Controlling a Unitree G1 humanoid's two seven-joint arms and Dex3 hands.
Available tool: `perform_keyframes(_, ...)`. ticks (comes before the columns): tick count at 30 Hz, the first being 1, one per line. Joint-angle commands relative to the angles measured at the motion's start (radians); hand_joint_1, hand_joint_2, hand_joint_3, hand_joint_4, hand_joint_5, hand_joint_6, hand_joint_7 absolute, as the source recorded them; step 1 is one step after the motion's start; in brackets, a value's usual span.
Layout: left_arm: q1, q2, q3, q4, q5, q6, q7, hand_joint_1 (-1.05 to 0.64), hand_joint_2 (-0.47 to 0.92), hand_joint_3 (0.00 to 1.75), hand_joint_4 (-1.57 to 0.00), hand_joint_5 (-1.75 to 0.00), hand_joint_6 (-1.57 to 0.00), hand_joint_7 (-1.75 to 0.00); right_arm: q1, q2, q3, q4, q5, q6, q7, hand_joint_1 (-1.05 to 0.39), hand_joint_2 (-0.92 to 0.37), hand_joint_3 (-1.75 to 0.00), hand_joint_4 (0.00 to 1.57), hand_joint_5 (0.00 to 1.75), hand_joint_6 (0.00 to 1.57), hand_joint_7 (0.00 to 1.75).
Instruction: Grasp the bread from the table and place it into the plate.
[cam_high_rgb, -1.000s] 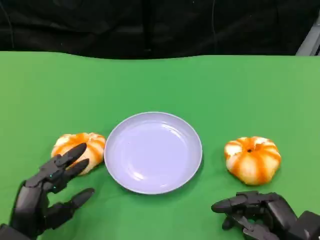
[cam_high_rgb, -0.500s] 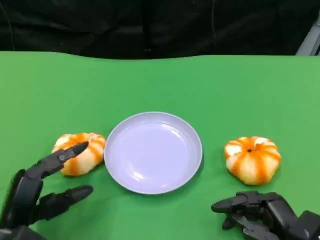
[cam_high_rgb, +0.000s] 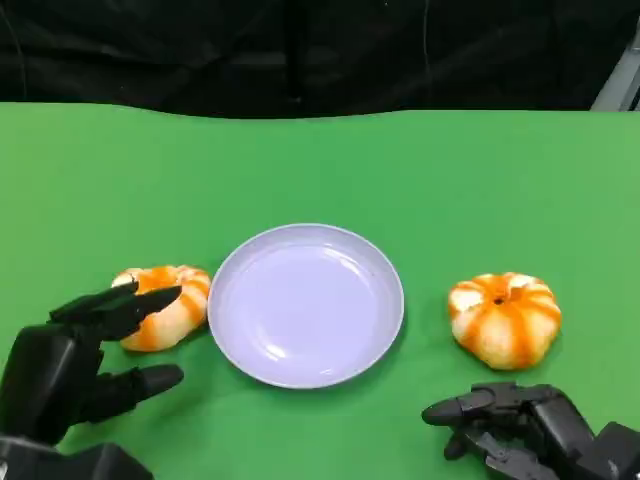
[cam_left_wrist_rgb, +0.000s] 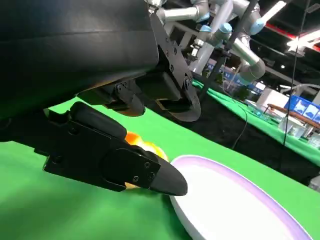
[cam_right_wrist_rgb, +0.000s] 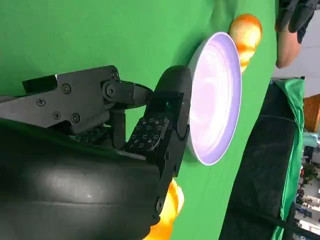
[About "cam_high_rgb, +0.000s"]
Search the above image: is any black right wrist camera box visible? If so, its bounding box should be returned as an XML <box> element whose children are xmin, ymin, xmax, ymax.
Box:
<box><xmin>579</xmin><ymin>420</ymin><xmax>640</xmax><ymax>480</ymax></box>

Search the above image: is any black backdrop curtain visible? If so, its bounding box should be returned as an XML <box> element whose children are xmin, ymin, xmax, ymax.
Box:
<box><xmin>0</xmin><ymin>0</ymin><xmax>640</xmax><ymax>119</ymax></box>

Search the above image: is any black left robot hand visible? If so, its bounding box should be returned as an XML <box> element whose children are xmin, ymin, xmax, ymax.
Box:
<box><xmin>0</xmin><ymin>280</ymin><xmax>185</xmax><ymax>446</ymax></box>

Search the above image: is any orange striped toy bread roll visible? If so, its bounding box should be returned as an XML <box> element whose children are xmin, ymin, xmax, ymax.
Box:
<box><xmin>447</xmin><ymin>271</ymin><xmax>563</xmax><ymax>372</ymax></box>
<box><xmin>110</xmin><ymin>264</ymin><xmax>212</xmax><ymax>353</ymax></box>

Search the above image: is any lilac plate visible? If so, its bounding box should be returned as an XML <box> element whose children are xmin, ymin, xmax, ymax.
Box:
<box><xmin>207</xmin><ymin>222</ymin><xmax>406</xmax><ymax>390</ymax></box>

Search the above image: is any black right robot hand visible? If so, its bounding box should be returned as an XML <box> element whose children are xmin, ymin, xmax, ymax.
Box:
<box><xmin>422</xmin><ymin>381</ymin><xmax>599</xmax><ymax>480</ymax></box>

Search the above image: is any green table cloth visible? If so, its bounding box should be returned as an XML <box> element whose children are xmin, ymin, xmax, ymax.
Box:
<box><xmin>0</xmin><ymin>102</ymin><xmax>640</xmax><ymax>480</ymax></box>

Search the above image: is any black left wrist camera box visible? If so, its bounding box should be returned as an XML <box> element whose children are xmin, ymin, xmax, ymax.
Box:
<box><xmin>0</xmin><ymin>433</ymin><xmax>154</xmax><ymax>480</ymax></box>

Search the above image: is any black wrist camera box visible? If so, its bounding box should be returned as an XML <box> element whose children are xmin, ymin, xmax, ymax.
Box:
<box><xmin>579</xmin><ymin>420</ymin><xmax>640</xmax><ymax>480</ymax></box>
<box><xmin>0</xmin><ymin>433</ymin><xmax>154</xmax><ymax>480</ymax></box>

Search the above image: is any grey metal frame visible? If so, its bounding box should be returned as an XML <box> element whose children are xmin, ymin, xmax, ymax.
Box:
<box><xmin>589</xmin><ymin>34</ymin><xmax>640</xmax><ymax>112</ymax></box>

